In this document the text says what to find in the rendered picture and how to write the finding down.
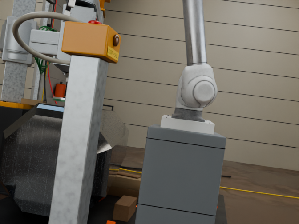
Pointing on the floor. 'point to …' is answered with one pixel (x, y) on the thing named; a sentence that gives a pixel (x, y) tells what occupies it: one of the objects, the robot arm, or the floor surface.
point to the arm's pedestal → (180, 177)
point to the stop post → (81, 118)
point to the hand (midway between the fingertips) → (68, 13)
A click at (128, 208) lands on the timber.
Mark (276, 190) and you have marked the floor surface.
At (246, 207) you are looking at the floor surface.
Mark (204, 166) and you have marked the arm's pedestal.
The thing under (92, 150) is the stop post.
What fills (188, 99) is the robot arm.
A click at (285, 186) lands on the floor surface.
